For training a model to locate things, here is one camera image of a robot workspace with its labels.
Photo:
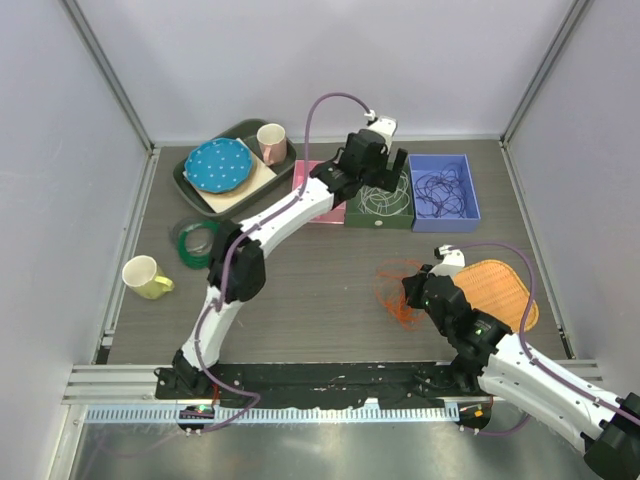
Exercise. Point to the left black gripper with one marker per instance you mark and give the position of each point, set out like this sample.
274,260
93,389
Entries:
387,179

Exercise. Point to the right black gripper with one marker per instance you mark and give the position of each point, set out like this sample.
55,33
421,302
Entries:
413,286

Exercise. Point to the blue plastic box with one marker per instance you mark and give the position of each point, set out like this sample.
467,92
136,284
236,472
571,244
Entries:
444,194

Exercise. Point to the green plastic box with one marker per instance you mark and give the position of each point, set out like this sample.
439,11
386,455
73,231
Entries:
376,208

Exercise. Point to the pink plastic box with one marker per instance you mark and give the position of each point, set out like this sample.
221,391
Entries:
334,217

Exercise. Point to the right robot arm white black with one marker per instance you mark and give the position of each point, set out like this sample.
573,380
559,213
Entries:
599,424

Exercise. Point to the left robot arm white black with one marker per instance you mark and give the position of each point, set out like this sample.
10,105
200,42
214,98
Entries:
237,269

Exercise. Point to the orange woven mat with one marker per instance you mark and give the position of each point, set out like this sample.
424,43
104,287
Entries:
493,287

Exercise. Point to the pink mug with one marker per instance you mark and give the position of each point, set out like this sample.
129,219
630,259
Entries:
272,141

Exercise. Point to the beige square board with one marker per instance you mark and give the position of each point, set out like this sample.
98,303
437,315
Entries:
260,176

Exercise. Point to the blue dotted plate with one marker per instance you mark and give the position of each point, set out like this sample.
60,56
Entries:
218,166

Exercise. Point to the green tape roll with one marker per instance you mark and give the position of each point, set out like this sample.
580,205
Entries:
193,257

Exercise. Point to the yellow mug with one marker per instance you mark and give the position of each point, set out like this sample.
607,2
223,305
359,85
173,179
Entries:
143,275

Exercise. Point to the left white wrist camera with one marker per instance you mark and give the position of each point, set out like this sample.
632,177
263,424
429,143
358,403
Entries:
382,125

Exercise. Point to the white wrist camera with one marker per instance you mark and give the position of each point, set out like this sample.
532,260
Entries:
451,261
382,125

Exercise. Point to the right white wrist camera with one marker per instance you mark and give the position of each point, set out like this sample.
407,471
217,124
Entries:
451,261

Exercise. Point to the white slotted cable duct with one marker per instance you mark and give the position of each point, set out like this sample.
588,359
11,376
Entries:
199,414

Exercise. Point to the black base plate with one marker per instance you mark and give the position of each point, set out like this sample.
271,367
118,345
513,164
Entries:
341,385

